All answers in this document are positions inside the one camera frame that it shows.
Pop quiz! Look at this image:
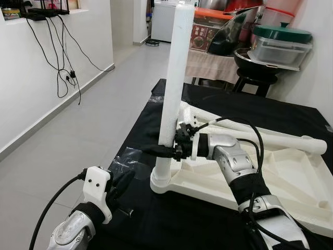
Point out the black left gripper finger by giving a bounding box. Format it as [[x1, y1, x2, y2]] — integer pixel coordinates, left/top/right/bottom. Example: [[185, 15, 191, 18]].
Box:
[[113, 168, 137, 196]]

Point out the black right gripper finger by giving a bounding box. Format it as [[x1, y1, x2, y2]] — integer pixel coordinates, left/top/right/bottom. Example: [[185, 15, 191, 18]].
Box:
[[142, 146, 179, 158]]

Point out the white plastic children table top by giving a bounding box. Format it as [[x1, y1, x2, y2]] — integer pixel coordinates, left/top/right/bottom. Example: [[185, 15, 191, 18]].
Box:
[[151, 102, 333, 238]]

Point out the crumpled clear plastic film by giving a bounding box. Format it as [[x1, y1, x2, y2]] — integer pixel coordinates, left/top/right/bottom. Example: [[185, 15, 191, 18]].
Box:
[[107, 147, 157, 172]]

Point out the black tablecloth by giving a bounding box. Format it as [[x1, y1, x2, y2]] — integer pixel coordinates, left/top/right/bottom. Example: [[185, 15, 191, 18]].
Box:
[[86, 78, 333, 250]]

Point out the beige cloth covered table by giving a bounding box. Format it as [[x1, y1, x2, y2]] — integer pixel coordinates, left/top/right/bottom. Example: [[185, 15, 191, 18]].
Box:
[[185, 49, 242, 84]]

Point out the black round stool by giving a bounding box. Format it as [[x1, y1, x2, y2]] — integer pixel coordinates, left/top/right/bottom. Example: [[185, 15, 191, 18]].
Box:
[[232, 73, 276, 98]]

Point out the black wok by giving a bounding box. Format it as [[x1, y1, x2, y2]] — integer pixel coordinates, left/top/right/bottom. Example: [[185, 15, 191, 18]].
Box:
[[234, 48, 300, 79]]

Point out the storage box with orange lid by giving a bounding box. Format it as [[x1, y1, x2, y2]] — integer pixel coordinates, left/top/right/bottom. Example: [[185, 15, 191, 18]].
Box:
[[190, 6, 235, 53]]

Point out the glossy black bag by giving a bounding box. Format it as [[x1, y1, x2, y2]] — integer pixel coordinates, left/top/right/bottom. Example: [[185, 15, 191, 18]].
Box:
[[208, 8, 258, 57]]

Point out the white appliance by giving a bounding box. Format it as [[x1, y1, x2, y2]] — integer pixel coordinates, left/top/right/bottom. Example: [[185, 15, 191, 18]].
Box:
[[151, 0, 180, 42]]

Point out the clear plastic storage container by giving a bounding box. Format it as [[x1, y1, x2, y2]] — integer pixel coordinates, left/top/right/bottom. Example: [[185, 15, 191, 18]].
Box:
[[249, 39, 312, 68]]

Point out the silver cooking pot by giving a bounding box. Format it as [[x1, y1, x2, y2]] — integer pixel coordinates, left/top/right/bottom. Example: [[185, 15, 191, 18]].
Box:
[[198, 0, 227, 10]]

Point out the green pot lid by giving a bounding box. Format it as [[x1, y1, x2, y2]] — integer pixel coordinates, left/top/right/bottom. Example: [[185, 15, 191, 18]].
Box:
[[253, 22, 313, 45]]

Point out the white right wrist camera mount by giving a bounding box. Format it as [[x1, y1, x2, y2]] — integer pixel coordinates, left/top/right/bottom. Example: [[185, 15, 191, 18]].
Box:
[[180, 117, 214, 159]]

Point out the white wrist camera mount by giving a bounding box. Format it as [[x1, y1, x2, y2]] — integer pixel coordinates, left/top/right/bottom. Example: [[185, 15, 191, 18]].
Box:
[[82, 166, 114, 223], [180, 117, 214, 159]]

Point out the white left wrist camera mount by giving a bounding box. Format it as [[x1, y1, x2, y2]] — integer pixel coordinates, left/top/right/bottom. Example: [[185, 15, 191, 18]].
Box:
[[82, 166, 114, 223]]

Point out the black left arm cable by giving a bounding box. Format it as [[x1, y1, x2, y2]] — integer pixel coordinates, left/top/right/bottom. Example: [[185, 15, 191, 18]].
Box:
[[29, 169, 88, 250]]

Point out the black wall power cable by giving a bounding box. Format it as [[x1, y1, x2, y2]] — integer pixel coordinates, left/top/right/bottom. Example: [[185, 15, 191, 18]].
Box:
[[23, 13, 115, 105]]

